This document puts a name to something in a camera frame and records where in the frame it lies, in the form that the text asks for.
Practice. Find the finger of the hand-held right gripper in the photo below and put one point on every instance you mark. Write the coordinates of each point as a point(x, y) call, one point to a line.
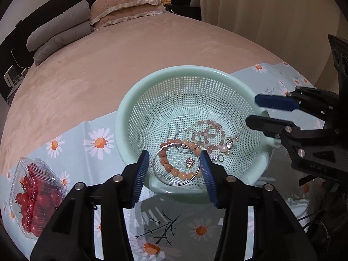
point(266, 125)
point(274, 102)

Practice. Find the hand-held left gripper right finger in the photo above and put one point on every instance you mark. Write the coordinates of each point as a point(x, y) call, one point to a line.
point(209, 179)

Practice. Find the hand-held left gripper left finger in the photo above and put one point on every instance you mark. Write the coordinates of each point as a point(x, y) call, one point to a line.
point(140, 179)

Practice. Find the silver hoop earring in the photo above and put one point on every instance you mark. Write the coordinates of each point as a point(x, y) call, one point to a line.
point(156, 172)
point(176, 134)

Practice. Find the silver drop earring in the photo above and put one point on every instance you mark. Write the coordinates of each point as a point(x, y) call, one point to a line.
point(219, 158)

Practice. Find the large pearl earring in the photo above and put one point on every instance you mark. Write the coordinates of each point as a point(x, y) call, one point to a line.
point(223, 148)

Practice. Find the green plastic mesh basket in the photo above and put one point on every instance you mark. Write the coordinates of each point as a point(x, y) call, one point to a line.
point(174, 100)

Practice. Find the blue daisy print cloth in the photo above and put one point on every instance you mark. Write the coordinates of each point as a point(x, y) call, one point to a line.
point(174, 217)

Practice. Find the cream curtain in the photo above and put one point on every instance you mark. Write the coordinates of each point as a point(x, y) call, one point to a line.
point(272, 19)

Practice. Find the clear box of tomatoes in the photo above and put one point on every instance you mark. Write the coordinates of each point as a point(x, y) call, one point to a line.
point(35, 198)

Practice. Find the beige bed cover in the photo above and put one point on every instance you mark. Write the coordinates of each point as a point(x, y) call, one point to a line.
point(122, 59)

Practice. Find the grey pillow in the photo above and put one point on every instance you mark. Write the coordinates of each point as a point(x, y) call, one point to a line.
point(59, 19)
point(65, 42)

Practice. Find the white bedside device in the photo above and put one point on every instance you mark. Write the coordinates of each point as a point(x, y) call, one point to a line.
point(13, 76)

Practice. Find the beige frilled pillow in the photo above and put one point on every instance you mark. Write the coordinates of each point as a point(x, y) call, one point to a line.
point(122, 1)
point(130, 15)

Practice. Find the black headboard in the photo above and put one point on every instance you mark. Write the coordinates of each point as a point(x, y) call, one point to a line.
point(11, 27)

